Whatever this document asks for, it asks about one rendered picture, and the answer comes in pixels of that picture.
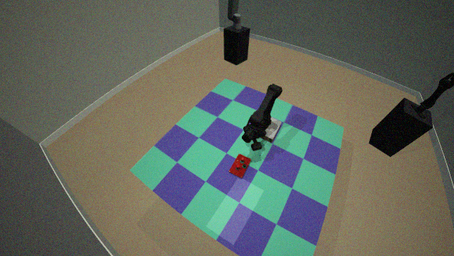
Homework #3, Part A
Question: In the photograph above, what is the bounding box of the red circuit board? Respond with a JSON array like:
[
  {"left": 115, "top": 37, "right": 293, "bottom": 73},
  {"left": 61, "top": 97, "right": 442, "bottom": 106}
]
[{"left": 229, "top": 154, "right": 252, "bottom": 178}]

